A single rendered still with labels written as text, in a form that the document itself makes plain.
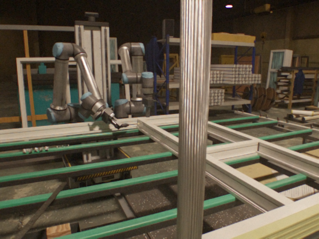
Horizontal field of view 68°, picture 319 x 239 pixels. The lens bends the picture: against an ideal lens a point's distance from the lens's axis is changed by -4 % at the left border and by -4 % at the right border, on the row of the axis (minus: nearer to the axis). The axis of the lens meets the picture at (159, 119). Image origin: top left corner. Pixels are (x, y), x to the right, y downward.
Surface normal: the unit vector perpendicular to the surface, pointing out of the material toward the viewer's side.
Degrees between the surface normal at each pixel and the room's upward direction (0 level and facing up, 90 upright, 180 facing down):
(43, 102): 90
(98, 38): 90
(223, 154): 90
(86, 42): 90
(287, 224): 0
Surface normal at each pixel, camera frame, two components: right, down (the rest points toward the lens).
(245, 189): -0.91, 0.09
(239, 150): 0.41, 0.20
